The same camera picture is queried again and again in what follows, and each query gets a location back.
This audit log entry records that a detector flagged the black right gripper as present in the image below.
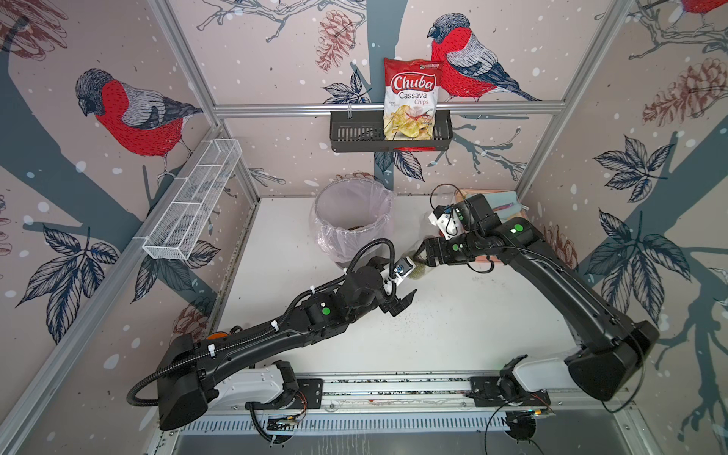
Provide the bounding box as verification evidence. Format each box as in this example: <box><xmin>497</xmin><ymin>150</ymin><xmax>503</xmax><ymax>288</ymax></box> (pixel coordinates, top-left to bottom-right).
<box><xmin>409</xmin><ymin>232</ymin><xmax>483</xmax><ymax>268</ymax></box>

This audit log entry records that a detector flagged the jar with beige lid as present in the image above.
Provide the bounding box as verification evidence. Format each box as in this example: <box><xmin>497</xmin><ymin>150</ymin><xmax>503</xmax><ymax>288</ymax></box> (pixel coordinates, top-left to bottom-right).
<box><xmin>400</xmin><ymin>244</ymin><xmax>438</xmax><ymax>281</ymax></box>

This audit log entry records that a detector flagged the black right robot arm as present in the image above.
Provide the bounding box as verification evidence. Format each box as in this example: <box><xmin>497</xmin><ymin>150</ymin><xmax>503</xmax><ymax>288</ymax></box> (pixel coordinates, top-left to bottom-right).
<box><xmin>415</xmin><ymin>193</ymin><xmax>659</xmax><ymax>404</ymax></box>

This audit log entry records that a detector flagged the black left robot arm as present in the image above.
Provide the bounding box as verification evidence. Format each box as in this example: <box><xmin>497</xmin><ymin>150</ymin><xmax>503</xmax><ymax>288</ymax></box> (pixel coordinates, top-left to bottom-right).
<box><xmin>126</xmin><ymin>239</ymin><xmax>415</xmax><ymax>430</ymax></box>

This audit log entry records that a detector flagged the pink tray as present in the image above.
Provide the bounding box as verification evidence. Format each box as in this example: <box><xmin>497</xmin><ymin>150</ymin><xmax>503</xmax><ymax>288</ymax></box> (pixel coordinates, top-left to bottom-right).
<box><xmin>462</xmin><ymin>190</ymin><xmax>523</xmax><ymax>213</ymax></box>

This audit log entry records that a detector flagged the teal cloth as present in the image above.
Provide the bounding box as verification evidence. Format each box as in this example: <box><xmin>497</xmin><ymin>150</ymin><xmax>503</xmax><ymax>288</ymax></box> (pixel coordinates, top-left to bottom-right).
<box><xmin>485</xmin><ymin>191</ymin><xmax>523</xmax><ymax>223</ymax></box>

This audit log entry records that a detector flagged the Chuba cassava chips bag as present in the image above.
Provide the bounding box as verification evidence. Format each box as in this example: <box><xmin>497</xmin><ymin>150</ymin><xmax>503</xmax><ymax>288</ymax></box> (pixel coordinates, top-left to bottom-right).
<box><xmin>383</xmin><ymin>59</ymin><xmax>442</xmax><ymax>141</ymax></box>

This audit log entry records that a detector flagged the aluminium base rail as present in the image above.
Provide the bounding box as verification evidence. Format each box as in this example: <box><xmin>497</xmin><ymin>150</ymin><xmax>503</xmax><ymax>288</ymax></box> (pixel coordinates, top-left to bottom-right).
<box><xmin>169</xmin><ymin>370</ymin><xmax>627</xmax><ymax>416</ymax></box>

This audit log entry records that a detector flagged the black wall basket shelf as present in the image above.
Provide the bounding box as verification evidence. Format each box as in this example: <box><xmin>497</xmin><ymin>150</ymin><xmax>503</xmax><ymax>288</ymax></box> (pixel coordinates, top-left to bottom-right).
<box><xmin>329</xmin><ymin>111</ymin><xmax>453</xmax><ymax>153</ymax></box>

